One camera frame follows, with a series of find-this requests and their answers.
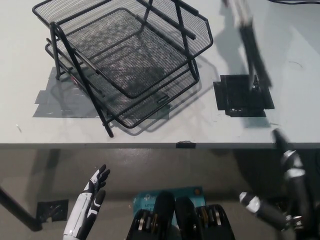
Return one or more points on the black tape patch on table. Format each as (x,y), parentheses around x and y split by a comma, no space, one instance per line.
(237,95)

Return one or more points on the black table leg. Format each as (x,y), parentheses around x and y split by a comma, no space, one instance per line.
(20,212)

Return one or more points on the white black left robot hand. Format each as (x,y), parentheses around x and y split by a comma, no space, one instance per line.
(85,205)

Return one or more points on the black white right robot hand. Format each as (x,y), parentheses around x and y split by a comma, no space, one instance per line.
(297,190)

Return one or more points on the black mesh two-tier file tray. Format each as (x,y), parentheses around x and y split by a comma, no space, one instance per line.
(125,62)

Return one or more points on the black pole with grey end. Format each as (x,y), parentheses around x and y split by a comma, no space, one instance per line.
(252,50)

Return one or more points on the black tape patch on floor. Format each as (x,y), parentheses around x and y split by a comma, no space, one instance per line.
(52,211)

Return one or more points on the teal printed box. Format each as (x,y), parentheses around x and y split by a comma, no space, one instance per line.
(150,197)

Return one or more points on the small black tape strip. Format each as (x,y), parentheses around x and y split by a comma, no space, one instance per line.
(186,144)

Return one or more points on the grey duct tape patch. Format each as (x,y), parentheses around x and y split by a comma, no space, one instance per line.
(50,100)

